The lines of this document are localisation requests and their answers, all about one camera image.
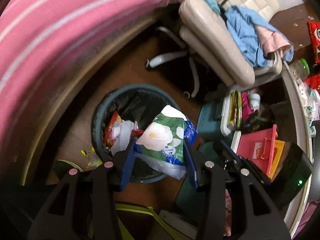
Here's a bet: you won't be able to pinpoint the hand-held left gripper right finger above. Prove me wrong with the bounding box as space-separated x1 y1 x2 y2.
184 137 292 240

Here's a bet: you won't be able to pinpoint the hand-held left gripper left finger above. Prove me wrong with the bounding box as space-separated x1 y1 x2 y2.
27 136 137 240

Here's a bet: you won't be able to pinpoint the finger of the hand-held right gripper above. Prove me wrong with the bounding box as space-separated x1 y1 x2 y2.
220 140 272 185

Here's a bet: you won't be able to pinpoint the red orange snack wrapper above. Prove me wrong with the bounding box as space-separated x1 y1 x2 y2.
104 111 123 148

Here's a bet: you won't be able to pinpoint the green floral tissue pack wrapper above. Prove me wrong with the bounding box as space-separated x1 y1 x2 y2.
135 104 198 180

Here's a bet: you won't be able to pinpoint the dark round trash bin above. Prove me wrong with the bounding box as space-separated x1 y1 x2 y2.
92 84 200 184

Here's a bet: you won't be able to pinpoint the pink plastic basket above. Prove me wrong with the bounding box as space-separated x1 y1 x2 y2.
236 124 278 178

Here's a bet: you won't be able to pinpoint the orange folder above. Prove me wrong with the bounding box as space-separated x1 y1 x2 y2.
266 140 285 179

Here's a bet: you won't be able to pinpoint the small yellow clear wrapper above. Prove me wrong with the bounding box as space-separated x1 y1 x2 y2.
80 149 103 168

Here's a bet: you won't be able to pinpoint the white plastic storage box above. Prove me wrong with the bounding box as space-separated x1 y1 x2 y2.
220 95 235 137

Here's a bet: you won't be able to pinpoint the teal box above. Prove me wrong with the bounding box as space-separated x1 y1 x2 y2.
196 102 224 140

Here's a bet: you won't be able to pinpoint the lime green container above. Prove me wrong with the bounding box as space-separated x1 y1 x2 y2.
87 204 175 240

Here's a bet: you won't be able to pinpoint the white-edged table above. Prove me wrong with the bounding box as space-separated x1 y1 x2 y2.
282 62 320 233

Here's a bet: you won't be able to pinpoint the colourful books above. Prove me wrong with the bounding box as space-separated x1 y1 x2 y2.
229 91 242 128

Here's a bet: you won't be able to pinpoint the white patterned cloth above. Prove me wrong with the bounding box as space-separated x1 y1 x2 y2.
297 80 320 135

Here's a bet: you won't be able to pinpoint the clear jar green lid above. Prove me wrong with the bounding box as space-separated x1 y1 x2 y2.
289 58 310 78

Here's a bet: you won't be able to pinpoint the pale pink garment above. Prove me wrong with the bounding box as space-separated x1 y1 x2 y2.
256 25 293 55

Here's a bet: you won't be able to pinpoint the light blue clothes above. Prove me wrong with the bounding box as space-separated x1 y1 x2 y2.
200 0 294 68

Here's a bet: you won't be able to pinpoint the white padded office chair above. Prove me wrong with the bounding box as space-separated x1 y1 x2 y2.
146 0 283 98

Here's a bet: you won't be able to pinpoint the red printed bag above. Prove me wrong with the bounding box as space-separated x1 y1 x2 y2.
307 21 320 64

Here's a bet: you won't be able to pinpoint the brown wooden cabinet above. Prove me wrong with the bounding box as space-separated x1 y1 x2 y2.
270 2 320 63

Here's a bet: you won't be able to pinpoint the pink striped bed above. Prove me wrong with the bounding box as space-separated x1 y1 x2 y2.
0 0 208 185

